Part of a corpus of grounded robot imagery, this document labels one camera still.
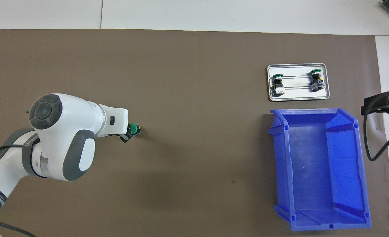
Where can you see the green push button switch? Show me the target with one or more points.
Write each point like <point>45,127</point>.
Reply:
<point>316,79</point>
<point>134,128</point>
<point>277,84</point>

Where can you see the grey metal tray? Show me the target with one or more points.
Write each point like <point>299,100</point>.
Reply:
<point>296,93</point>

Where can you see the blue plastic storage bin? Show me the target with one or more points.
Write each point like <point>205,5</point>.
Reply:
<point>299,164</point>

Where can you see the brown table mat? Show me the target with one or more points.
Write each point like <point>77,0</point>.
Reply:
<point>214,65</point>

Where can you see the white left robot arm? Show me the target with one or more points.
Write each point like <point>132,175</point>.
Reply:
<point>66,131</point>

